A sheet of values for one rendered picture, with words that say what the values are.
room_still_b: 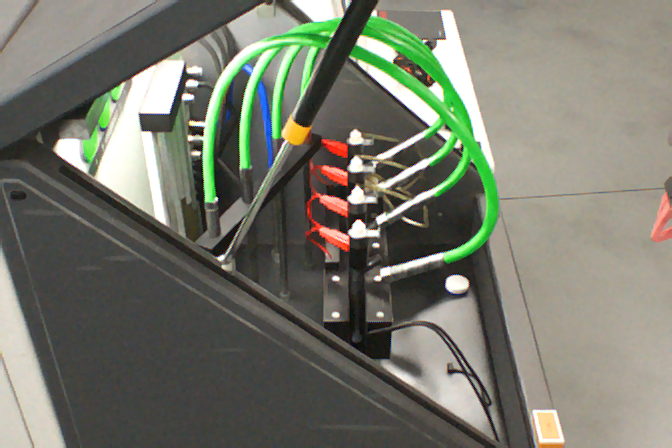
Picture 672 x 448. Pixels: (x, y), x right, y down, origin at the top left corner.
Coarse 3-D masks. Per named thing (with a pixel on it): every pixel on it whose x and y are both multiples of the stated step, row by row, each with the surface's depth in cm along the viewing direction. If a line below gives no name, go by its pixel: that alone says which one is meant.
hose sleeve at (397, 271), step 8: (432, 256) 101; (440, 256) 100; (400, 264) 104; (408, 264) 103; (416, 264) 102; (424, 264) 101; (432, 264) 101; (440, 264) 100; (392, 272) 104; (400, 272) 104; (408, 272) 103; (416, 272) 103
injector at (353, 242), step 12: (348, 240) 114; (360, 240) 113; (348, 252) 115; (360, 252) 114; (348, 264) 117; (360, 264) 116; (372, 264) 116; (360, 276) 118; (360, 288) 119; (360, 300) 121; (360, 312) 122; (360, 324) 124; (360, 336) 125
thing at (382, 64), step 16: (256, 48) 93; (272, 48) 92; (240, 64) 95; (384, 64) 88; (224, 80) 97; (400, 80) 88; (416, 80) 88; (432, 96) 88; (208, 112) 101; (448, 112) 88; (208, 128) 102; (464, 128) 89; (208, 144) 104; (464, 144) 89; (208, 160) 105; (480, 160) 90; (208, 176) 107; (480, 176) 91; (208, 192) 109; (496, 192) 92; (208, 208) 110; (496, 208) 93; (480, 240) 96; (448, 256) 99; (464, 256) 98
